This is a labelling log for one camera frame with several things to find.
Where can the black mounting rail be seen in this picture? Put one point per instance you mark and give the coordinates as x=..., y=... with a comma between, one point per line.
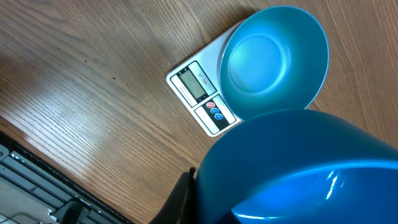
x=67, y=201

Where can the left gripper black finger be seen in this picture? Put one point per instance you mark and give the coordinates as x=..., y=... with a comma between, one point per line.
x=181, y=205

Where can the blue measuring scoop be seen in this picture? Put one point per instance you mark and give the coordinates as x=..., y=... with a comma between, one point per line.
x=298, y=166

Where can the white digital kitchen scale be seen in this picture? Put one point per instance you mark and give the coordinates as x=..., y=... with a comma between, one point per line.
x=195, y=82

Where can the blue metal bowl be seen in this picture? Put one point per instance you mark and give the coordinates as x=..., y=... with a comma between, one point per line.
x=277, y=59

